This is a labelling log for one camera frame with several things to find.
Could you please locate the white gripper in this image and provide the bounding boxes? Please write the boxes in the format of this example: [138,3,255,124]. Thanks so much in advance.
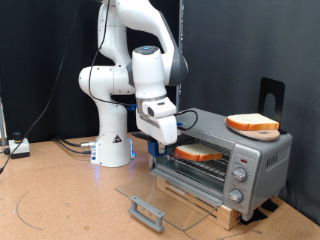
[137,113,179,155]

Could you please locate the thin metal stand pole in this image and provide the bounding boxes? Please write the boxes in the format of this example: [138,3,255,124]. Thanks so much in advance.
[0,96,8,146]

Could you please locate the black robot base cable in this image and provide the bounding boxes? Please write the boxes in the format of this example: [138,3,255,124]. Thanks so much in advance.
[56,140,94,155]

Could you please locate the round wooden plate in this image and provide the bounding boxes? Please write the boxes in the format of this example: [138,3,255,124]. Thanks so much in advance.
[229,126,281,142]

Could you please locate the silver toaster oven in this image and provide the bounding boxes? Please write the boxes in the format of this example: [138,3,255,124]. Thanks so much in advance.
[148,107,294,222]

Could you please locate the glass oven door with handle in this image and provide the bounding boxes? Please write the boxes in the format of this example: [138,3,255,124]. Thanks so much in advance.
[115,168,224,233]

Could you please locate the grey vertical metal pole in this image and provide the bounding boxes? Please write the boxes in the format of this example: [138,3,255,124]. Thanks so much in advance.
[175,0,185,114]

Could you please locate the black metal bookend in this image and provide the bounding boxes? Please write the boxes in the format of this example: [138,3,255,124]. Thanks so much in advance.
[258,77,288,135]

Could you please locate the long black hanging cable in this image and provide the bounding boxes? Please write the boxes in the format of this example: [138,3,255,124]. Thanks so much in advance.
[0,0,83,174]

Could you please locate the grey backdrop curtain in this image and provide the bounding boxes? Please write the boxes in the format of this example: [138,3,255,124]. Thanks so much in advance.
[179,0,320,225]

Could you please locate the white bread slice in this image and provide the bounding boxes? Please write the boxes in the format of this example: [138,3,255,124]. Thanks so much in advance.
[174,143,224,163]
[225,113,280,132]

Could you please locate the wooden slatted block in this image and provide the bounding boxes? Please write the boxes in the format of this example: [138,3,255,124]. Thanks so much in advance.
[155,176,243,231]

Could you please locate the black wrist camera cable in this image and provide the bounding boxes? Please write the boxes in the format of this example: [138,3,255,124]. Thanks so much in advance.
[87,0,199,132]

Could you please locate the black backdrop curtain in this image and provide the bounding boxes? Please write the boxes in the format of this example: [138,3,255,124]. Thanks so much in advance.
[0,0,181,145]

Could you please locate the silver oven knob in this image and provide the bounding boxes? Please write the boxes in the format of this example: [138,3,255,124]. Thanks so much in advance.
[232,167,248,183]
[227,188,244,204]

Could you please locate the white emergency stop box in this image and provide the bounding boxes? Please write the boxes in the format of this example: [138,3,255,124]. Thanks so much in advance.
[8,131,31,159]

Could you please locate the black cable with silver plug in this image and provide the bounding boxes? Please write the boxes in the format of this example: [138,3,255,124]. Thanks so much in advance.
[53,135,98,148]

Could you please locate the metal oven rack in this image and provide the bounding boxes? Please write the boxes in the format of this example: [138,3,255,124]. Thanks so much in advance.
[157,138,232,181]

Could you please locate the black foam pad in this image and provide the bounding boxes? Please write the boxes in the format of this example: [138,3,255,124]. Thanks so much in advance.
[239,208,269,226]
[261,199,280,213]

